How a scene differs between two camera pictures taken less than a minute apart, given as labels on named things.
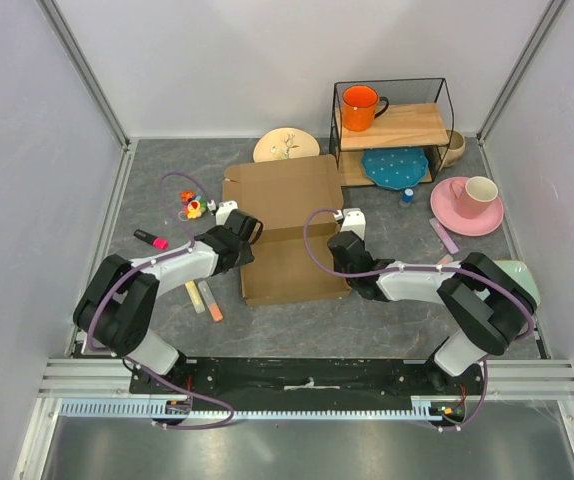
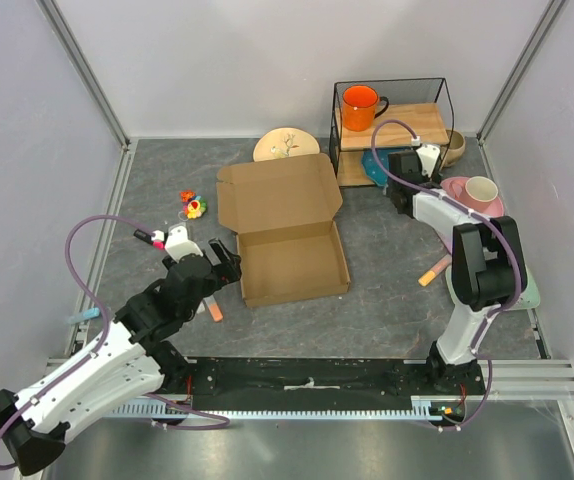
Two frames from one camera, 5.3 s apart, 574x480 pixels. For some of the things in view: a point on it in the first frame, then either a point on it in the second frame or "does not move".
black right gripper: [360, 240] to [424, 178]
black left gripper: [246, 255] to [225, 272]
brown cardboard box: [285, 195] does not move
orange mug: [361, 105] does not move
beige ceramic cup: [456, 150] does not move
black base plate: [307, 377] does not move
